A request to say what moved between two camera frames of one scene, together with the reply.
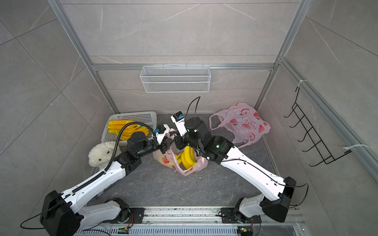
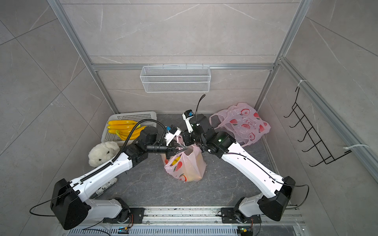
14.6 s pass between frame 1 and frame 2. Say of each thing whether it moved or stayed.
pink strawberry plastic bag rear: stayed
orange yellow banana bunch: stayed
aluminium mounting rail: stayed
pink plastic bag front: moved
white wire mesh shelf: stayed
